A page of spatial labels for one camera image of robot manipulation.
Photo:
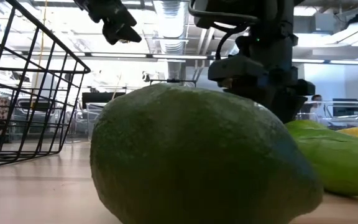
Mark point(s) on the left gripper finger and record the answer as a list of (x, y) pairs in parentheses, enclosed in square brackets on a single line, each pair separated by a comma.
[(110, 11), (120, 34)]

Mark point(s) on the short green toy cucumber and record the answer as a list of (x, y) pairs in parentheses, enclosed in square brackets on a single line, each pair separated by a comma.
[(309, 129)]

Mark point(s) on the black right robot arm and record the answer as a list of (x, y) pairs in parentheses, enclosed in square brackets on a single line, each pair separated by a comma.
[(269, 18)]

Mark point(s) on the long ceiling light bar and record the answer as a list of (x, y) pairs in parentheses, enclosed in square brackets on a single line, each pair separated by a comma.
[(120, 55), (337, 62)]

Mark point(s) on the person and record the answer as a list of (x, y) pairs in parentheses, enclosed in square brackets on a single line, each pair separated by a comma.
[(316, 99)]

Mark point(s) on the clear plastic bin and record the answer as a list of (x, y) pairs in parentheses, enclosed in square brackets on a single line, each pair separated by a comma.
[(42, 112), (328, 107), (89, 121)]

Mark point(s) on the black background screen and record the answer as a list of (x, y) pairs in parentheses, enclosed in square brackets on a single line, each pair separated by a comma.
[(104, 99)]

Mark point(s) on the dark computer monitor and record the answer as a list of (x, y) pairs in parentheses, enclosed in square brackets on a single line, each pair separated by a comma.
[(348, 109)]

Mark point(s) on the long green toy cucumber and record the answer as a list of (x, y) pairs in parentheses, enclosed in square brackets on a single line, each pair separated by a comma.
[(346, 168)]

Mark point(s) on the green toy avocado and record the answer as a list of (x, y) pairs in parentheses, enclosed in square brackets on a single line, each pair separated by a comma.
[(197, 155)]

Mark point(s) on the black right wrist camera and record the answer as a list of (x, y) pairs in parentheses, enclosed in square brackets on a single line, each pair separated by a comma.
[(238, 68)]

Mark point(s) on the silver ceiling duct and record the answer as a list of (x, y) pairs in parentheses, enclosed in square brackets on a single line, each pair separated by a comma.
[(171, 28)]

